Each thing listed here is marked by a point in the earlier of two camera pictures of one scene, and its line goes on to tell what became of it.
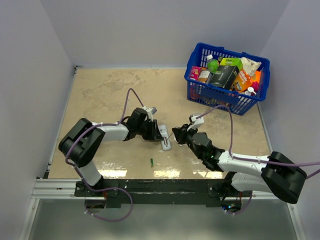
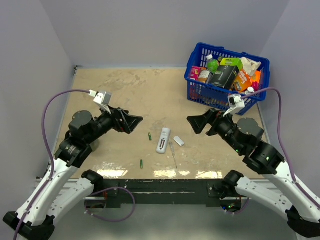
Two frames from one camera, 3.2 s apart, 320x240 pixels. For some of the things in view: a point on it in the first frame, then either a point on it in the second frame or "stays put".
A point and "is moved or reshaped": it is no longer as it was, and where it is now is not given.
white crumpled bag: x=250 y=66 stays put
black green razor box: x=226 y=75 stays put
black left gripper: x=154 y=134 -> x=128 y=123
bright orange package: x=256 y=77 stays put
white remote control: x=165 y=142 is moved or reshaped
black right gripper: x=180 y=133 -> x=212 y=116
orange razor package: x=242 y=82 stays put
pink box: x=195 y=73 stays put
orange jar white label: x=203 y=76 stays put
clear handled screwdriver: x=171 y=138 -> x=174 y=157
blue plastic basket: x=213 y=96 stays put
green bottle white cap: x=212 y=64 stays put
